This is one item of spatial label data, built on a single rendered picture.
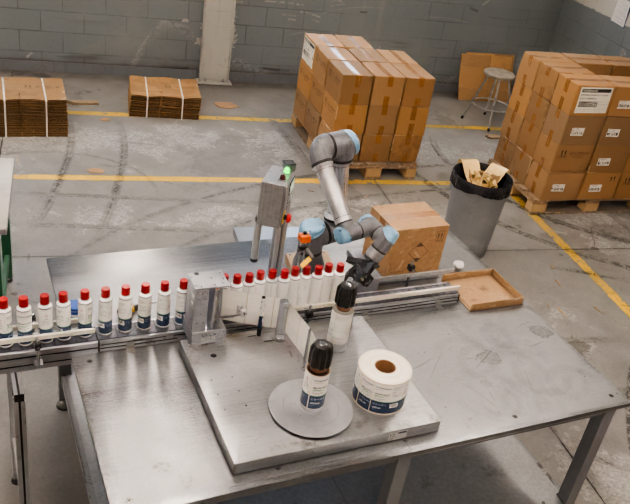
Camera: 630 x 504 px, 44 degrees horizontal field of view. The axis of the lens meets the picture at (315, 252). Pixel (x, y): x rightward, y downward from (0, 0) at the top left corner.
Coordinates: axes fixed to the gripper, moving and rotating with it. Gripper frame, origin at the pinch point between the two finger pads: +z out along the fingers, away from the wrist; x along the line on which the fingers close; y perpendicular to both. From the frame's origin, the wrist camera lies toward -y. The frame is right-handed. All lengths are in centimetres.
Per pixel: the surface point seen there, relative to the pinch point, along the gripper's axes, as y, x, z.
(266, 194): -2, -60, -22
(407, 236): -16.4, 26.3, -31.9
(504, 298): 8, 79, -34
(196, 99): -413, 88, 34
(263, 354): 27, -38, 28
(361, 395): 64, -19, 11
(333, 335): 30.8, -17.4, 7.8
